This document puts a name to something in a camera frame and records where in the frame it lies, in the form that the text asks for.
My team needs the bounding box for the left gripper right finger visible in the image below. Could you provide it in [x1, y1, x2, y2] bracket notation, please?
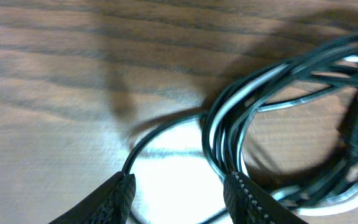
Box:
[223, 172, 307, 224]

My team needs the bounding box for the black usb cable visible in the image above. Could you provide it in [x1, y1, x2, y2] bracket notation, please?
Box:
[122, 30, 358, 224]

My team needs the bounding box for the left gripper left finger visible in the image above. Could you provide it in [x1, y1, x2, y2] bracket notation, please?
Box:
[51, 171, 136, 224]

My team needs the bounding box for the white usb cable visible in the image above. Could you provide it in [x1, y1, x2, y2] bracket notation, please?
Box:
[208, 51, 358, 217]

